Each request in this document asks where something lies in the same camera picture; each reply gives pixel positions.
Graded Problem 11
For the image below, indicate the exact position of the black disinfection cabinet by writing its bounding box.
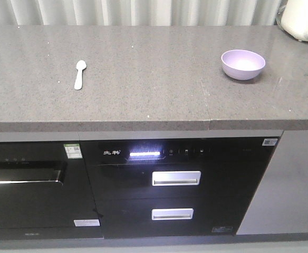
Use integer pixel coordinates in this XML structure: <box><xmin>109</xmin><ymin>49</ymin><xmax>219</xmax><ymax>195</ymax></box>
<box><xmin>81</xmin><ymin>137</ymin><xmax>278</xmax><ymax>239</ymax></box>

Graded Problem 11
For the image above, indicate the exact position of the white pleated curtain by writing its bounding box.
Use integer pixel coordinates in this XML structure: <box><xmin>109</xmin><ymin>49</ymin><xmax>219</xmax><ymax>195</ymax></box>
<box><xmin>0</xmin><ymin>0</ymin><xmax>285</xmax><ymax>26</ymax></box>

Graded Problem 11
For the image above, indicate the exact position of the lower silver drawer handle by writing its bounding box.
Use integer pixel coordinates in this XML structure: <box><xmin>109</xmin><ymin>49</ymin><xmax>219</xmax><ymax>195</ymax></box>
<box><xmin>151</xmin><ymin>208</ymin><xmax>194</xmax><ymax>221</ymax></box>

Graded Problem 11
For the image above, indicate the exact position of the upper silver drawer handle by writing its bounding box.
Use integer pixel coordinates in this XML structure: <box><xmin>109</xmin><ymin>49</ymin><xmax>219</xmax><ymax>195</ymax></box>
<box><xmin>152</xmin><ymin>171</ymin><xmax>201</xmax><ymax>187</ymax></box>

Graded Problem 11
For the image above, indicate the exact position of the black built-in dishwasher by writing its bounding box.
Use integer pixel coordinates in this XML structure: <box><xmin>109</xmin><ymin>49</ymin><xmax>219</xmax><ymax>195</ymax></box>
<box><xmin>0</xmin><ymin>141</ymin><xmax>103</xmax><ymax>240</ymax></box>

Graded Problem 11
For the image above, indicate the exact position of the white rice cooker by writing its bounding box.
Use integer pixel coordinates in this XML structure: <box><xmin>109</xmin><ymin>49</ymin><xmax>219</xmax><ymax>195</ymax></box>
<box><xmin>276</xmin><ymin>0</ymin><xmax>308</xmax><ymax>42</ymax></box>

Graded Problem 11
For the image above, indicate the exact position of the purple plastic bowl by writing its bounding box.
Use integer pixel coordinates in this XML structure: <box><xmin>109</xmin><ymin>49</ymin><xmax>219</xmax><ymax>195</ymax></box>
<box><xmin>221</xmin><ymin>50</ymin><xmax>266</xmax><ymax>81</ymax></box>

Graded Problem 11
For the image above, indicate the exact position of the mint green plastic spoon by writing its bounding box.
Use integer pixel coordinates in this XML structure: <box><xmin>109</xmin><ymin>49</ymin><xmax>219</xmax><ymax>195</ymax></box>
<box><xmin>74</xmin><ymin>60</ymin><xmax>86</xmax><ymax>90</ymax></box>

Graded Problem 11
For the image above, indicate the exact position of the silver drawer handle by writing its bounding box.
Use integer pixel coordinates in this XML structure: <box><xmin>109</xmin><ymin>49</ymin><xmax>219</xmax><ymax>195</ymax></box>
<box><xmin>152</xmin><ymin>171</ymin><xmax>201</xmax><ymax>187</ymax></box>
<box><xmin>151</xmin><ymin>208</ymin><xmax>194</xmax><ymax>221</ymax></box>

